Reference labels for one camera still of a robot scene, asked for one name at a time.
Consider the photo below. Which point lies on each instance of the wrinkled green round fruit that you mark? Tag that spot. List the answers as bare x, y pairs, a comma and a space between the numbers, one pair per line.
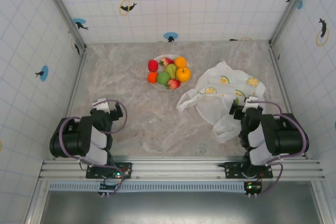
163, 78

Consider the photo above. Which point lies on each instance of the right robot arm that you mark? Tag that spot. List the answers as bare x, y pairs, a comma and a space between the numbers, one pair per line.
283, 134

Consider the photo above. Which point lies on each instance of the penguin blue disc sticker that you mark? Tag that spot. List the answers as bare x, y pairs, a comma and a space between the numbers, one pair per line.
170, 36

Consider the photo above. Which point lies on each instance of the small orange tangerine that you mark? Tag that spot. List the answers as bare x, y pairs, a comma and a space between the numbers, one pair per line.
152, 77

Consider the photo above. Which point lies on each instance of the white grid pattern plate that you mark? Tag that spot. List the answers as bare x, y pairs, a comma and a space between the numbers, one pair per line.
183, 84

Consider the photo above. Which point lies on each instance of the wrinkled orange fruit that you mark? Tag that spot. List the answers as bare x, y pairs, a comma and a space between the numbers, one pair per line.
180, 62

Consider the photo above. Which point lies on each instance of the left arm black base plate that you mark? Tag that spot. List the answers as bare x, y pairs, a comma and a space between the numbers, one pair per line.
123, 169

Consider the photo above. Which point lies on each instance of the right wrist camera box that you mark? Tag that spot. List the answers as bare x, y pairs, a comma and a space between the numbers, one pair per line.
253, 102

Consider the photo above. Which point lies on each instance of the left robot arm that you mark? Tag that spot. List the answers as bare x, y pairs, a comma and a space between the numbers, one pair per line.
71, 140

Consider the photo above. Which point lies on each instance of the white lemon print plastic bag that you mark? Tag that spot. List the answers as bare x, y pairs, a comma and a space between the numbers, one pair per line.
218, 85

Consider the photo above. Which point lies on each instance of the green toy pear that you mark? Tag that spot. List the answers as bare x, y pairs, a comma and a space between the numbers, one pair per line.
171, 69

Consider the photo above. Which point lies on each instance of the aluminium mounting rail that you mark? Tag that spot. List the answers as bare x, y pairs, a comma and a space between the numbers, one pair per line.
170, 167

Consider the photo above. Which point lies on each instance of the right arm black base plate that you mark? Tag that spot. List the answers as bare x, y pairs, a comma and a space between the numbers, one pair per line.
231, 170

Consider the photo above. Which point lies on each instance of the aluminium corner post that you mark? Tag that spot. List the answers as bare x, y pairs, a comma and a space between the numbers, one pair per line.
63, 11
291, 9

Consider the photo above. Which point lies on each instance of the glossy red round fruit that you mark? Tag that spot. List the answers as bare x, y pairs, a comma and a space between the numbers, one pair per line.
153, 65

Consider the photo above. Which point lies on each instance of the yellow toy apple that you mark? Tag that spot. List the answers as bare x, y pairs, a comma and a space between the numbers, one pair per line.
183, 75

